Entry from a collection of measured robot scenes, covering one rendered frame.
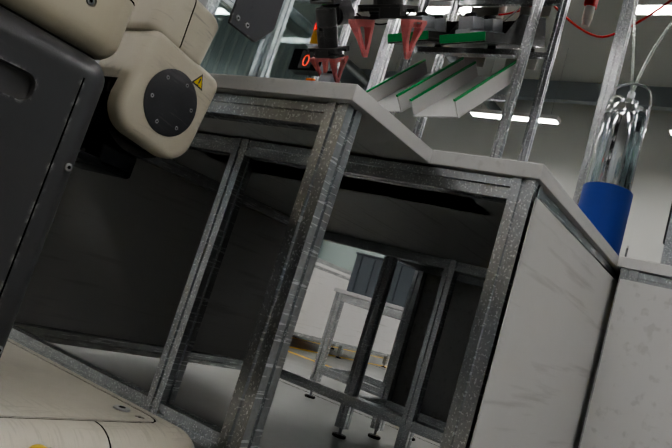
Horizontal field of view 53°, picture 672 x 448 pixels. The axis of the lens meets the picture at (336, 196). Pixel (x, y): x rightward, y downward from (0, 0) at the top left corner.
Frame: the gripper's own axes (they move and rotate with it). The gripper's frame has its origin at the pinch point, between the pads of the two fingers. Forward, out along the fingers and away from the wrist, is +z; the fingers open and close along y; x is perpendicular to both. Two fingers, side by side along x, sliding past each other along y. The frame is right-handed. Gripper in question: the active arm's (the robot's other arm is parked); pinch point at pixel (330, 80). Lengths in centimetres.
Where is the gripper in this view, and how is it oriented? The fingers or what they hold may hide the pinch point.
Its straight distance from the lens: 193.5
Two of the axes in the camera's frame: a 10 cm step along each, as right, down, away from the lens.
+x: -6.0, 2.9, -7.5
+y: -8.0, -1.4, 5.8
